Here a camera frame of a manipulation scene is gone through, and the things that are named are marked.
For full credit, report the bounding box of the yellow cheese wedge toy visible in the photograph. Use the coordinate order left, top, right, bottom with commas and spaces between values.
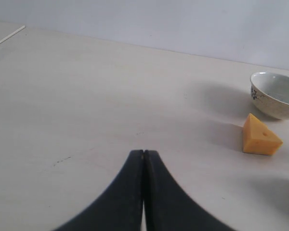
242, 113, 283, 156

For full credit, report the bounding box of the white speckled ceramic bowl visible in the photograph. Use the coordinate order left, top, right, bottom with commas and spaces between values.
250, 72, 289, 120

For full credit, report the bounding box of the white thin strip on table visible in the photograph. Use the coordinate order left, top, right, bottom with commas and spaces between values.
0, 25, 26, 44

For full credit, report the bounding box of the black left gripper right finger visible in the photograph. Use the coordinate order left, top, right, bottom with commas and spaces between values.
143, 150, 232, 231

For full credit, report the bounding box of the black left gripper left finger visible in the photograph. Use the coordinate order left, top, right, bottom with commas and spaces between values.
56, 150, 144, 231

